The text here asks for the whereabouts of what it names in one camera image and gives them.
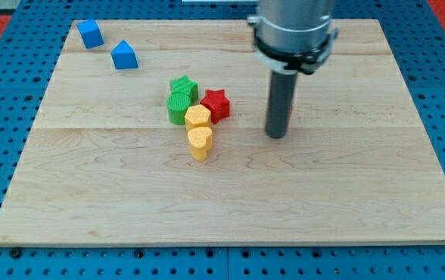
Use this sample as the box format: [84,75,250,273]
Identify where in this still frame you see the green star block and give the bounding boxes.
[169,75,199,103]

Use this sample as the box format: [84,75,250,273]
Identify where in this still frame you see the yellow hexagon block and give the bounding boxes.
[184,104,211,131]

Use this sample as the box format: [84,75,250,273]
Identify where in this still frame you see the blue cube block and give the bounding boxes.
[76,19,104,49]

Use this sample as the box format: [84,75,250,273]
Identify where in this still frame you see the yellow heart block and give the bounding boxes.
[187,127,213,161]

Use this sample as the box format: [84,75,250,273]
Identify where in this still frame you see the green circle block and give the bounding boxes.
[166,93,191,125]

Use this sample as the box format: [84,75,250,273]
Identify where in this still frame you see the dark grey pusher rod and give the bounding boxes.
[265,72,297,138]

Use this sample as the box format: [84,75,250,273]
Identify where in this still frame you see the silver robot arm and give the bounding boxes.
[247,0,338,75]

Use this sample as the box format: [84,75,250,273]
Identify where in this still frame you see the blue pentagon block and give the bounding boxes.
[110,40,139,69]

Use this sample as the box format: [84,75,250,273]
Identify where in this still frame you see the red star block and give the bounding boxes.
[200,89,230,124]

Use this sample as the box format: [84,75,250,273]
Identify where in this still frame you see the wooden board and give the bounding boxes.
[0,19,445,247]

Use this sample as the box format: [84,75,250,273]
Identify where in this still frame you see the red circle block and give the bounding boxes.
[287,105,293,128]

